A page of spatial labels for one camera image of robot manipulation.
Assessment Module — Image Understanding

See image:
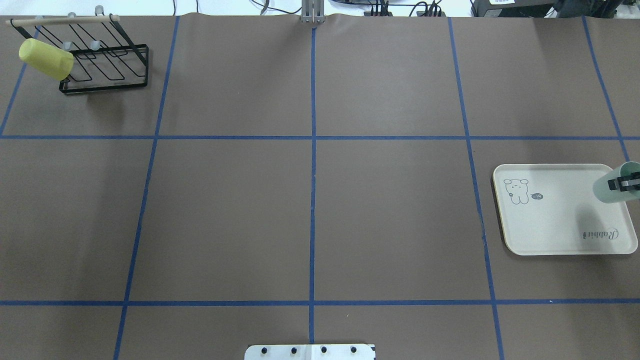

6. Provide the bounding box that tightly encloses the light green cup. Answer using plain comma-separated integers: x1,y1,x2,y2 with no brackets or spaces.
592,161,640,204

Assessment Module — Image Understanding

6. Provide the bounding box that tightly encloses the black wire cup rack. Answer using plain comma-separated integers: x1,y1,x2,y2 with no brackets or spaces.
6,6,150,95

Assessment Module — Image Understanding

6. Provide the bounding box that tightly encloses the yellow cup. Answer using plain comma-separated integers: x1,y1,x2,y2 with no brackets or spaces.
18,38,74,81

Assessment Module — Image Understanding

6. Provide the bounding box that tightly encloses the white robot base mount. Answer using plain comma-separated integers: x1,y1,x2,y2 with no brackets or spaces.
244,343,377,360

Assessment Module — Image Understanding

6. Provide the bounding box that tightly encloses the cream rabbit tray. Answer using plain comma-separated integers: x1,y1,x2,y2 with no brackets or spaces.
492,163,638,256

